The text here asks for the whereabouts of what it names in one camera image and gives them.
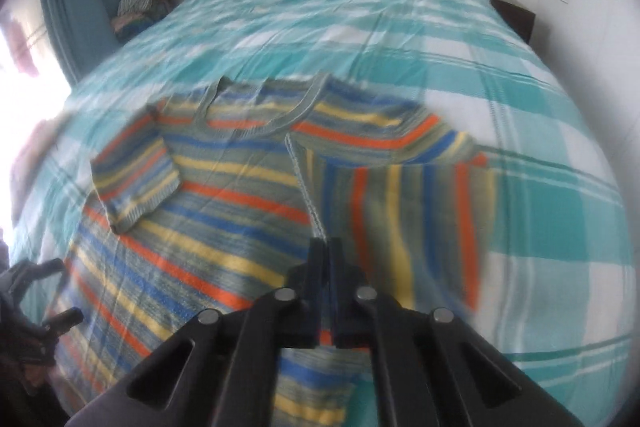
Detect multicolour striped knit sweater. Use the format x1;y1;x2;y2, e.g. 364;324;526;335
52;75;497;413

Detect folded orange and grey clothes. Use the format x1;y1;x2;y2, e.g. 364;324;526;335
10;112;70;227

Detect pile of clothes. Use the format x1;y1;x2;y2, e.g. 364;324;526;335
111;0;176;44

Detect teal white plaid bedspread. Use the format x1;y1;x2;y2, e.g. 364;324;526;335
11;0;636;426

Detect dark wooden nightstand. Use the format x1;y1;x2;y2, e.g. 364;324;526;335
490;0;536;43

